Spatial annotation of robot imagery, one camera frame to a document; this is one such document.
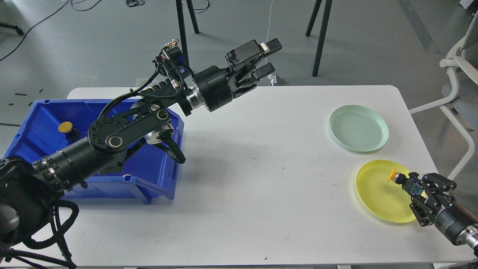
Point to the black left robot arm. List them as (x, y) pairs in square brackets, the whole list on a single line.
[(35, 218)]

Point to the white chair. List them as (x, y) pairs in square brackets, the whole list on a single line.
[(459, 103)]

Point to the yellow push button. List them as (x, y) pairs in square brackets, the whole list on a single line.
[(411, 183), (71, 134)]

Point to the yellow plate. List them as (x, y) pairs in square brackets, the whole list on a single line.
[(385, 199)]

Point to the black stand legs right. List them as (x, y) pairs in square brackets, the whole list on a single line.
[(322, 33)]

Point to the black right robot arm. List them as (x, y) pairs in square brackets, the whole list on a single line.
[(434, 204)]

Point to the light green plate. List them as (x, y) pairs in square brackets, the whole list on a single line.
[(358, 128)]

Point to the white charger with cable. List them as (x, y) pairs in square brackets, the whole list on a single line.
[(275, 80)]

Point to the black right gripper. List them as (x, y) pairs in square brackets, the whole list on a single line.
[(435, 207)]

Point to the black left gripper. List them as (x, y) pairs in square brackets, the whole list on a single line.
[(212, 87)]

